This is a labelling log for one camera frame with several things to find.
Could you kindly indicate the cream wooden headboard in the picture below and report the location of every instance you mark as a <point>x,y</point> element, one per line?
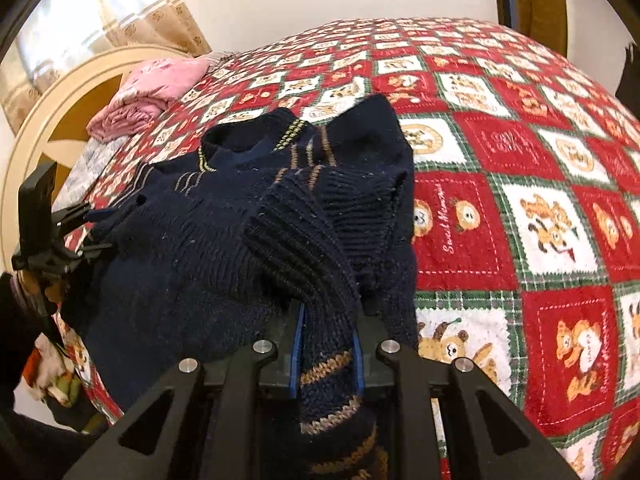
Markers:
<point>30,145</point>

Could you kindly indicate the colourful printed cloth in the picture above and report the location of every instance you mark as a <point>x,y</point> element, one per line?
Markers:
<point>55,370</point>

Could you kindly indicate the pink folded quilt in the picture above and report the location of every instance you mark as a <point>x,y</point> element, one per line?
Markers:
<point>150,90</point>

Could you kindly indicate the navy patterned knit sweater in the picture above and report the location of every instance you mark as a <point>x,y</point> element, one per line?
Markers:
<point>200,240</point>

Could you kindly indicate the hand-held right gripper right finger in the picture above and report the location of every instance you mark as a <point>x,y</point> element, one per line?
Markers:
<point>359,360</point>

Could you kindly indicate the red checked printed blanket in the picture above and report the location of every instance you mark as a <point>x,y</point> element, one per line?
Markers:
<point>500,160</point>

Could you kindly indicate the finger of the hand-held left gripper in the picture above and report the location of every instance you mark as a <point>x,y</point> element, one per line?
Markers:
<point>87,252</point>
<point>80,215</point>

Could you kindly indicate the brown wooden door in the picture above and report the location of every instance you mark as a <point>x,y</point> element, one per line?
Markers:
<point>545,10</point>

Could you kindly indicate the grey floral quilt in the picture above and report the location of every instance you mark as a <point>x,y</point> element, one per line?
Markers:
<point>90,162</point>

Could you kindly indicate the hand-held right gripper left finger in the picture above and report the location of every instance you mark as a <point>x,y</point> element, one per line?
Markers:
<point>296,355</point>

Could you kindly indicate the beige patterned curtain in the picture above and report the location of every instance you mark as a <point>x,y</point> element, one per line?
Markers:
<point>125,15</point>

